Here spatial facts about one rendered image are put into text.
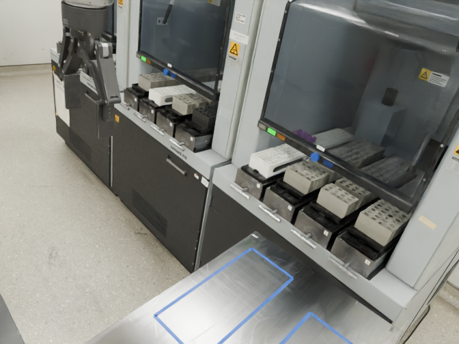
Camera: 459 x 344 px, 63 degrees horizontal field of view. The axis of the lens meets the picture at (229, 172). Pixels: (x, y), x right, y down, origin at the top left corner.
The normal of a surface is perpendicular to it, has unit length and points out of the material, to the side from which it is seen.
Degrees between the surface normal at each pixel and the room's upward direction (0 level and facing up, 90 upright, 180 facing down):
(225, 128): 90
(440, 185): 90
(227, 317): 0
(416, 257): 90
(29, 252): 0
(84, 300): 0
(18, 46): 90
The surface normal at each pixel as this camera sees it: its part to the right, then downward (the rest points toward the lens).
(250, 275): 0.17, -0.85
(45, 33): 0.67, 0.47
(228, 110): -0.72, 0.25
